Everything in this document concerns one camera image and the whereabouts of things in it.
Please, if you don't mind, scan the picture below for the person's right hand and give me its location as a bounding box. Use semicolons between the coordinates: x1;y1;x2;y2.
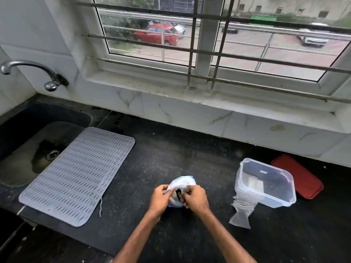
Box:
181;185;211;216

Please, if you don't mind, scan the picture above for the person's left hand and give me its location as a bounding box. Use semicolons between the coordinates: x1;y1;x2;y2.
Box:
148;184;175;216

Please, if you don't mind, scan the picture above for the clear plastic bag with blue print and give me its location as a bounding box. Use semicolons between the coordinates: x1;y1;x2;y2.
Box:
163;176;197;208

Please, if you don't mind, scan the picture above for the person's left forearm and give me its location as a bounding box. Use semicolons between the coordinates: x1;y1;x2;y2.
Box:
112;209;161;263

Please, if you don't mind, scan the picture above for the person's right forearm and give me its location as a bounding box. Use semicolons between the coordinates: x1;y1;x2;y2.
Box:
198;210;257;263

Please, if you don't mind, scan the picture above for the empty clear plastic bag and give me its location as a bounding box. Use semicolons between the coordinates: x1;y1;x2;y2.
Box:
229;196;257;229

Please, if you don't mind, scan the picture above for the clear plastic storage container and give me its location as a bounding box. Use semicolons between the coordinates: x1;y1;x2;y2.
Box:
234;158;297;209

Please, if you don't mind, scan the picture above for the grey silicone drying mat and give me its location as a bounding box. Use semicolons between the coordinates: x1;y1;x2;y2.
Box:
19;127;135;228

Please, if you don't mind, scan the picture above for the red container lid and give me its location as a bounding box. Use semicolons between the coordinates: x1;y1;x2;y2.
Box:
270;154;324;200

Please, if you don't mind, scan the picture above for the black kitchen sink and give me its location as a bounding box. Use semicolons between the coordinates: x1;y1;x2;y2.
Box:
0;102;93;188

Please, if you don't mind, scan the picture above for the metal window grille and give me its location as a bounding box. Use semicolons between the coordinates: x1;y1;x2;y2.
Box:
72;0;351;104

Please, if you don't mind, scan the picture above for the red car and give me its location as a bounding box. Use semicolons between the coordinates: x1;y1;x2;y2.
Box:
134;23;180;46

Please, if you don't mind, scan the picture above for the metal railing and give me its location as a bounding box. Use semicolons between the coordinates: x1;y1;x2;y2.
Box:
98;9;351;73

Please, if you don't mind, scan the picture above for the white car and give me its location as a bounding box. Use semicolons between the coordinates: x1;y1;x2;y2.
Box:
296;22;329;48

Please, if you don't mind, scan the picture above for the white window frame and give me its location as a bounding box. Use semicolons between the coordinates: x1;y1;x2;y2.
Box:
90;0;351;92

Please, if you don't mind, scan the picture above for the chrome wall tap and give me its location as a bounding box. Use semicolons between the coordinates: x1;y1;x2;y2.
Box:
0;60;69;92

